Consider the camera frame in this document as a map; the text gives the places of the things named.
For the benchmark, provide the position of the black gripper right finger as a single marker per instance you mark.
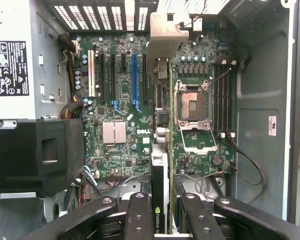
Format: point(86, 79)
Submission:
point(240, 222)

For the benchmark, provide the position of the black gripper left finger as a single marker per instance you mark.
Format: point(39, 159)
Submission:
point(90, 220)

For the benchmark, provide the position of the coin cell battery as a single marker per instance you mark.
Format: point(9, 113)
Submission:
point(217, 160)

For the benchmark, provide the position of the metal disk bay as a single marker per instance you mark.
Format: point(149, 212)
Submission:
point(15, 217)

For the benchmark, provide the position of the metal socket cover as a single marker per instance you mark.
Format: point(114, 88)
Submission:
point(198, 148)

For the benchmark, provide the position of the black plastic fan shroud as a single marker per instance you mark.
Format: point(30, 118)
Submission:
point(27, 155)

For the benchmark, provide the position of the silver chipset heatsink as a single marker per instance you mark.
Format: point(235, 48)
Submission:
point(114, 132)

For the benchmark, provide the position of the open black PC case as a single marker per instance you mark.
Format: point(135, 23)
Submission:
point(265, 100)

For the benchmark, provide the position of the CPU socket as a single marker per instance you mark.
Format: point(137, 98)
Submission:
point(192, 102)

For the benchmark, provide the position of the green Dell motherboard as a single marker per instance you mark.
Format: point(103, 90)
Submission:
point(120, 85)

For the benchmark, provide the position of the white expansion slot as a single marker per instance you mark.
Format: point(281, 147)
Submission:
point(91, 75)

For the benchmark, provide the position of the socket locking lever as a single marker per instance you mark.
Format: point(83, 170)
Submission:
point(221, 75)

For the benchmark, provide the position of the blue expansion slot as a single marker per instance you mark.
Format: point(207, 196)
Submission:
point(134, 77)

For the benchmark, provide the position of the grey power supply unit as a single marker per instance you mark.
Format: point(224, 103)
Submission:
point(12, 70)

